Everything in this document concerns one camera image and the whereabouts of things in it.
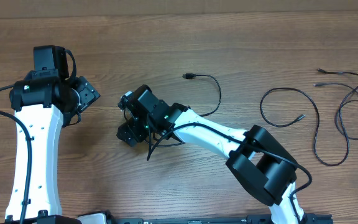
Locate black USB cable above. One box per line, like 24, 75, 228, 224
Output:
181, 73, 223, 118

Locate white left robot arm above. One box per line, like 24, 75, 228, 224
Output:
5, 45, 100, 223

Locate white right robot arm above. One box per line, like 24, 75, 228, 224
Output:
117, 85, 306, 223

